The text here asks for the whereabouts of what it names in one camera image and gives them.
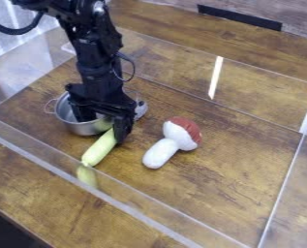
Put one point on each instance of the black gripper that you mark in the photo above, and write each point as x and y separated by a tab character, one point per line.
117	105

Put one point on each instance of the light green plush spoon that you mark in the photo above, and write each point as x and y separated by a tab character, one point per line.
99	149

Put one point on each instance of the small stainless steel pot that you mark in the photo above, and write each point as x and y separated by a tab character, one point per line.
101	124

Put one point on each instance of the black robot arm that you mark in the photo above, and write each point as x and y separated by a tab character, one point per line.
96	42

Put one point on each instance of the plush red cap mushroom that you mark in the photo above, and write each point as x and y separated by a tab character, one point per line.
180	136

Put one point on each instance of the clear acrylic back barrier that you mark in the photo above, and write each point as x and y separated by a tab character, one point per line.
264	94

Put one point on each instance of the clear acrylic barrier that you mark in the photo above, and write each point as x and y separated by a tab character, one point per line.
164	218
264	94

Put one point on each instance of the clear acrylic front barrier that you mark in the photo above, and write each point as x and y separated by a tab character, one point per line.
164	218

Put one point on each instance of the black bar on table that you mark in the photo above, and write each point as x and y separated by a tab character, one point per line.
247	19

